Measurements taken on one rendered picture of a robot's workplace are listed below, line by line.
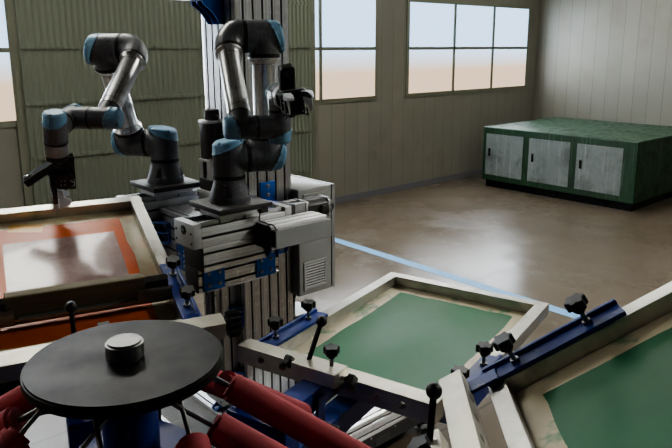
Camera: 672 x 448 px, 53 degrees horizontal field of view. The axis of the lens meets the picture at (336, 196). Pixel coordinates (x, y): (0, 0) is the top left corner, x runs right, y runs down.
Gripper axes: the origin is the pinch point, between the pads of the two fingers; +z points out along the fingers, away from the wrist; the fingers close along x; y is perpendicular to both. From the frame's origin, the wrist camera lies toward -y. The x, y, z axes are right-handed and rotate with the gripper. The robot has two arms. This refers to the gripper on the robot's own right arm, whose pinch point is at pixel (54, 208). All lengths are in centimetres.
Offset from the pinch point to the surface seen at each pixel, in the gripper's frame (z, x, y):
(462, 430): -33, -158, 52
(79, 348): -41, -127, -6
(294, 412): -34, -145, 26
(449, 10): 37, 500, 524
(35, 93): 79, 348, 15
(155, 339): -42, -129, 6
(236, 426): -40, -150, 13
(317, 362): -12, -113, 47
